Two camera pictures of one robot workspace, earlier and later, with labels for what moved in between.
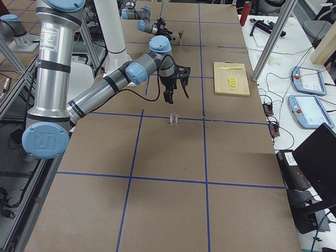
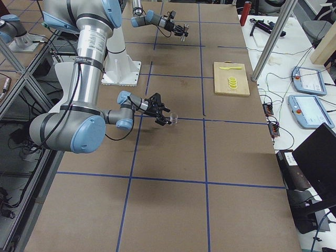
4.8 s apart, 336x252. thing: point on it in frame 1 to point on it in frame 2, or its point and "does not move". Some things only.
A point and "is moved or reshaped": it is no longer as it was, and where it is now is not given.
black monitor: (316, 156) does not move
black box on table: (294, 178) does not move
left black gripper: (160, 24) to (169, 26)
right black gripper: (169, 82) to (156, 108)
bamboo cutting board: (230, 78) does not move
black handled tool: (267, 27) does not move
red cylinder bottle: (246, 9) does not move
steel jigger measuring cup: (180, 32) is moved or reshaped
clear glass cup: (174, 118) does not move
